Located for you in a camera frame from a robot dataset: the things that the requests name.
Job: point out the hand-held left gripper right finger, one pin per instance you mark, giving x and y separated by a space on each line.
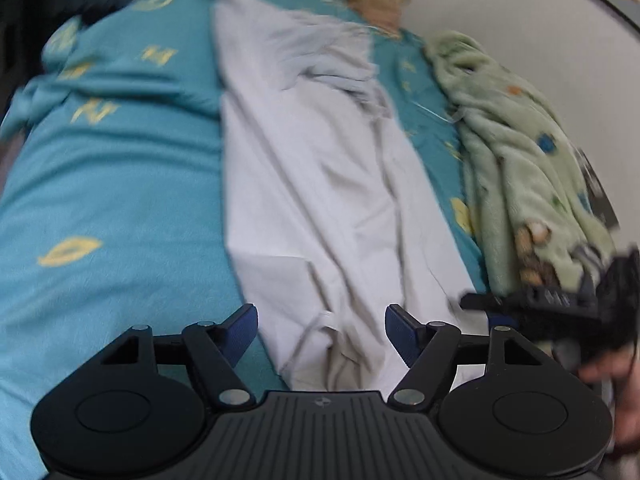
402 332

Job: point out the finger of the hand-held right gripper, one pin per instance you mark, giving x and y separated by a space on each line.
482 301

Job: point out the teal patterned bed sheet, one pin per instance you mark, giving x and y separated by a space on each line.
115 170

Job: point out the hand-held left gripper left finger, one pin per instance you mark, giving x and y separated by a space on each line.
240 332

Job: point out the green fleece printed blanket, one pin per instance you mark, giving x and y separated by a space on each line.
510 160

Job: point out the person's right hand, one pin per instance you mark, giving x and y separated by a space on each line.
627 390

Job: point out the white t-shirt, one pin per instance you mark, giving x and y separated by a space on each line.
325 200

